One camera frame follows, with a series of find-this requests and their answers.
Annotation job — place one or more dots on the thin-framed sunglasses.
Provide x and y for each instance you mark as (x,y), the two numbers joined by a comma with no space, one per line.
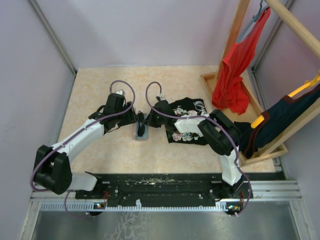
(141,127)

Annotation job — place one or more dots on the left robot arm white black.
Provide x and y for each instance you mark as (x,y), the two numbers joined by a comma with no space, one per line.
(52,166)

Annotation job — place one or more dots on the grey clothes hanger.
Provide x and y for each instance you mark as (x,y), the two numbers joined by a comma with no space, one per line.
(243,34)

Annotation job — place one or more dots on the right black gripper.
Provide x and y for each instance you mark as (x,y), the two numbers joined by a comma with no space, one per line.
(149,120)

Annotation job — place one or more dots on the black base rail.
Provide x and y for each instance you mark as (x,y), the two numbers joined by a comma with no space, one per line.
(162,189)

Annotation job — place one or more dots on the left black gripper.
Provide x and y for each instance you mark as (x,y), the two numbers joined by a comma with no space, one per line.
(131,117)

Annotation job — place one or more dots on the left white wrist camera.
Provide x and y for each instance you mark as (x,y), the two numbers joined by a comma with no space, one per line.
(120,92)

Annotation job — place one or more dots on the wooden clothes rack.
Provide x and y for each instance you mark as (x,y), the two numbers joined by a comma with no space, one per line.
(265,81)

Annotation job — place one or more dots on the black floral t-shirt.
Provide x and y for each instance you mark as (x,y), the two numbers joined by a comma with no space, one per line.
(187,131)

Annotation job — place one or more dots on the pink glasses case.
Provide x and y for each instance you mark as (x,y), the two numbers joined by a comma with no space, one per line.
(145,138)

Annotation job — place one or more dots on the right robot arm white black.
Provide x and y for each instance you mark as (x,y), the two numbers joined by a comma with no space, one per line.
(220,133)

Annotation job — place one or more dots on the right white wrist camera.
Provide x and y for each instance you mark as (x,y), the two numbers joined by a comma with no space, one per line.
(160,98)

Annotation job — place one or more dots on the red tank top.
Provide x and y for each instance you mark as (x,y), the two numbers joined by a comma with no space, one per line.
(228,92)

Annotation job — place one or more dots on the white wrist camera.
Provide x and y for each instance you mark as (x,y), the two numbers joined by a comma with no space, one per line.
(160,98)
(120,92)

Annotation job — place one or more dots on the navy blue garment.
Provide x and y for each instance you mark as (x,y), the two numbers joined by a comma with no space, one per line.
(276,120)

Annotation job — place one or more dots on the yellow clothes hanger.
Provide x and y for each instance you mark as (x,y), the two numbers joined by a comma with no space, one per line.
(307,84)

